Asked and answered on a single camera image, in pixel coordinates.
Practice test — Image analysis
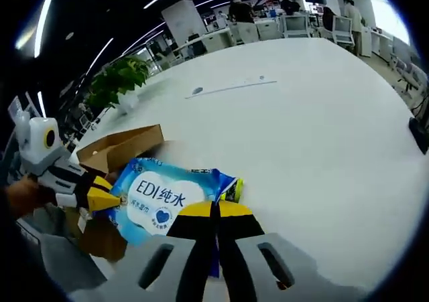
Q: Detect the person's left hand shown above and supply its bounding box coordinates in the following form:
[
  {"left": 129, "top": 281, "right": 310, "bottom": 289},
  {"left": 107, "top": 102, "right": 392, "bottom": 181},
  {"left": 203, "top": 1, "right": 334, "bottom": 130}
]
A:
[{"left": 3, "top": 175, "right": 57, "bottom": 220}]

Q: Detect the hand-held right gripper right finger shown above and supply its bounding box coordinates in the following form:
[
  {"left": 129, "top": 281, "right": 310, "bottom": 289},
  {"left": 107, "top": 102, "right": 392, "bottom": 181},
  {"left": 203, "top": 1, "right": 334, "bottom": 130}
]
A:
[{"left": 217, "top": 202, "right": 338, "bottom": 302}]

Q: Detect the black green soft packet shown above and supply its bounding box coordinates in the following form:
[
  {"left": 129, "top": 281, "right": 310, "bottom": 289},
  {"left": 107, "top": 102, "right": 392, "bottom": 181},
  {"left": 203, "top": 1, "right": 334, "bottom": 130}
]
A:
[{"left": 219, "top": 177, "right": 245, "bottom": 203}]

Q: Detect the green plant in white pot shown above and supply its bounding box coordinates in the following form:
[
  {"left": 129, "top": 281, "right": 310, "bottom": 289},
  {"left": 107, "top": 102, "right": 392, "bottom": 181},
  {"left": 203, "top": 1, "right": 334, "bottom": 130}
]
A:
[{"left": 84, "top": 56, "right": 151, "bottom": 115}]

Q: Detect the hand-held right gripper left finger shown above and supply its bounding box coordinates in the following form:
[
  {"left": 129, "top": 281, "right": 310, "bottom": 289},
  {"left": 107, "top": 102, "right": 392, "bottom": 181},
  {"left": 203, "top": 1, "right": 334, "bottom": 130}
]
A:
[{"left": 68, "top": 200, "right": 216, "bottom": 302}]

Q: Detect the blue wet wipes packet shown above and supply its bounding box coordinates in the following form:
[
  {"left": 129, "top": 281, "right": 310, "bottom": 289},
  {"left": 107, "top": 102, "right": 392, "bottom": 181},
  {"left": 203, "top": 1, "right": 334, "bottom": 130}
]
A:
[{"left": 90, "top": 157, "right": 241, "bottom": 248}]

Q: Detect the grey mesh office chair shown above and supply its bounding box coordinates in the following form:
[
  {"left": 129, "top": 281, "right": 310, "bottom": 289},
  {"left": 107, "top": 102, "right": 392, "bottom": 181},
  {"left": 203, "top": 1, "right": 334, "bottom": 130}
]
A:
[{"left": 35, "top": 231, "right": 113, "bottom": 295}]

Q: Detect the brown cardboard shoe box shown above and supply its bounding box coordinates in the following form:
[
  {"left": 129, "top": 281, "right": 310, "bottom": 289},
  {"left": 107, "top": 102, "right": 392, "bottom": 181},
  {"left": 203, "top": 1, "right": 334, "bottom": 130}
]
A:
[{"left": 65, "top": 124, "right": 166, "bottom": 262}]

